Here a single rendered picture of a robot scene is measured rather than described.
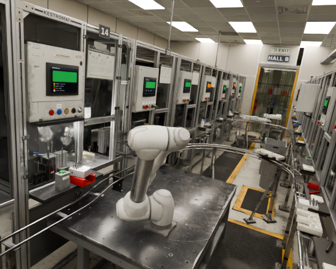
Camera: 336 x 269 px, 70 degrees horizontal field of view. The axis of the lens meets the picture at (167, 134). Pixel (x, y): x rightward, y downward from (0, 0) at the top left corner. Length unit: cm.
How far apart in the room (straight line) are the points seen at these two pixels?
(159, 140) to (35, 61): 87
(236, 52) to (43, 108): 896
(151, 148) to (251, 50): 899
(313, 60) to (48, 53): 903
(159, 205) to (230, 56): 886
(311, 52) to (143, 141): 904
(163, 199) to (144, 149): 54
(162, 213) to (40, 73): 116
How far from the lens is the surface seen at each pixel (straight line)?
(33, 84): 163
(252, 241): 314
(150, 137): 119
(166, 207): 167
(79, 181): 182
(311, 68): 985
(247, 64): 995
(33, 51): 163
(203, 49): 1044
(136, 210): 159
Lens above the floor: 171
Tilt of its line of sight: 13 degrees down
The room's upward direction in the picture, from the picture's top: 6 degrees clockwise
